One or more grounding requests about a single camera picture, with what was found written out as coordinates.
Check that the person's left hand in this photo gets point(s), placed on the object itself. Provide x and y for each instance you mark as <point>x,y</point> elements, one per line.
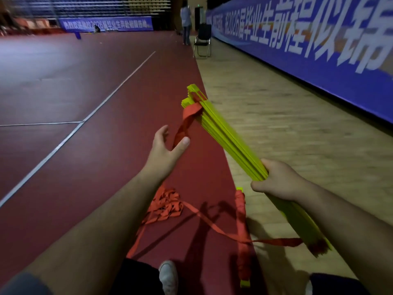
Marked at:
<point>159,159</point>

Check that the person's right hand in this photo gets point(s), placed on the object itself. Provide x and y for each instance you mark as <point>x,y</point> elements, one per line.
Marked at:
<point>282,184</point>

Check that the person's right forearm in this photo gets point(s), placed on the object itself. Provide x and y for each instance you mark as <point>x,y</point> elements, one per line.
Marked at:
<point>353,230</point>

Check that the person's left forearm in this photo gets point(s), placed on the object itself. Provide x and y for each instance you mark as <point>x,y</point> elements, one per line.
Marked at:
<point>92,242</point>

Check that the white right shoe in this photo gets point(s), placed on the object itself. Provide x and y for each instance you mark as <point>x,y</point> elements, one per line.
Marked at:
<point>309,288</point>

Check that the white shoe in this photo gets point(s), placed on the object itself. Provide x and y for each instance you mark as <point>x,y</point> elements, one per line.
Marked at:
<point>169,276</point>
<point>309,288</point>

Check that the black right trouser leg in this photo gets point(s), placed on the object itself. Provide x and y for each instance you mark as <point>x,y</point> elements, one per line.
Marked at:
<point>337,285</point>

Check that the black trouser leg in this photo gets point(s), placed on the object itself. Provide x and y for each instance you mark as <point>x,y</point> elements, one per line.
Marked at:
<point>135,278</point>
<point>337,285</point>

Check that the white left shoe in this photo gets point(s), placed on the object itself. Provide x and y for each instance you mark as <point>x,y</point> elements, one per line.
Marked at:
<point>169,276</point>

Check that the black left trouser leg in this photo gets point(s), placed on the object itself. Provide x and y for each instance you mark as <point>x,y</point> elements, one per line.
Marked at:
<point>135,278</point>

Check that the black folding chair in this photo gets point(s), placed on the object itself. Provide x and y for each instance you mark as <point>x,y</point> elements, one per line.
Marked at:
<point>203,35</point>

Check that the blue banner with white print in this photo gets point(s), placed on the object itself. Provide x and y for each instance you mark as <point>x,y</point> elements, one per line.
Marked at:
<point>75,25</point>
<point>126,23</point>

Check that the small blue stand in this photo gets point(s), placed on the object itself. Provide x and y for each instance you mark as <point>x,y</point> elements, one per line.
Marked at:
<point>78,35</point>

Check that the dark retracted bleacher stand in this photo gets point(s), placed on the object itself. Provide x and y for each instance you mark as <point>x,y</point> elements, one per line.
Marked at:
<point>218,1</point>

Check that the rows of bleacher seats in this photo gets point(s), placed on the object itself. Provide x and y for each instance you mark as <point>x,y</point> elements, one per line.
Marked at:
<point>92,4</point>

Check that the dark left sleeve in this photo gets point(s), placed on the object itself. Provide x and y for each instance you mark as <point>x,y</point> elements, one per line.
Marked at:
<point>24,285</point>

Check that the low red barrier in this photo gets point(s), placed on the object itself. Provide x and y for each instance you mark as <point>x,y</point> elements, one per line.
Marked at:
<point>30,26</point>

